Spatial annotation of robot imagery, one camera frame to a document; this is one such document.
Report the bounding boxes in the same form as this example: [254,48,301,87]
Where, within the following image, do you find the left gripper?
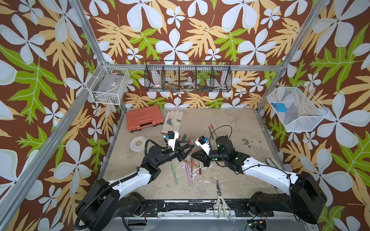
[155,140,192,168]

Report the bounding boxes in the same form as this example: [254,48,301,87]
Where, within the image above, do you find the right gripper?
[191,148,228,167]

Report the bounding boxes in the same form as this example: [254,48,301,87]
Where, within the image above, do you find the dark green pen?
[208,126,214,140]

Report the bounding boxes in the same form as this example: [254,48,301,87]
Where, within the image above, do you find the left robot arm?
[75,139,194,231]

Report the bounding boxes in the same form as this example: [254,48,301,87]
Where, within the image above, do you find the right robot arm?
[192,136,327,224]

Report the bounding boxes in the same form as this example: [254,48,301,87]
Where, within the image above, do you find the brown gold pen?
[183,160,199,168]

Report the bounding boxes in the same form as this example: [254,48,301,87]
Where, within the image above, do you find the pink pen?
[185,164,193,186]

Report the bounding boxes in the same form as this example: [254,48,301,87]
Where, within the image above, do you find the light green pen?
[171,163,178,185]

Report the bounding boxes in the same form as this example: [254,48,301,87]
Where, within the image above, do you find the beige work glove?
[161,110,184,134]

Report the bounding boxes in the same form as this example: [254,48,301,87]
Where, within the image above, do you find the white tape roll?
[130,136,147,152]

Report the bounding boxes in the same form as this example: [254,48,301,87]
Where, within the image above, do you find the red plastic tool case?
[126,105,164,132]

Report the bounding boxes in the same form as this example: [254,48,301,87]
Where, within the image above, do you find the blue object in basket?
[274,103,287,113]

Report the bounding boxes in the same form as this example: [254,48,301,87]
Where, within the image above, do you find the white mesh basket right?
[267,84,329,133]

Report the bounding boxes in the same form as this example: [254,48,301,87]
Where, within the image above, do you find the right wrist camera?
[195,136,211,155]

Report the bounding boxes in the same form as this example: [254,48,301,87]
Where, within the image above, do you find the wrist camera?
[195,136,211,155]
[163,131,179,151]

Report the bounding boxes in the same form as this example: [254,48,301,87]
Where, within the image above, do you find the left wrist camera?
[163,131,179,151]

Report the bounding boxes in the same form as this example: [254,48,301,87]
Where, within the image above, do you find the white handled scissors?
[213,180,232,219]

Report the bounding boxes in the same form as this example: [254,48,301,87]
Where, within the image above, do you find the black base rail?
[121,199,275,218]

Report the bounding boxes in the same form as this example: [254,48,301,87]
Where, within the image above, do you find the black wire basket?
[144,60,233,92]

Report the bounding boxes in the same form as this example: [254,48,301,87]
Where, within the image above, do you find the white wire basket left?
[87,65,130,105]

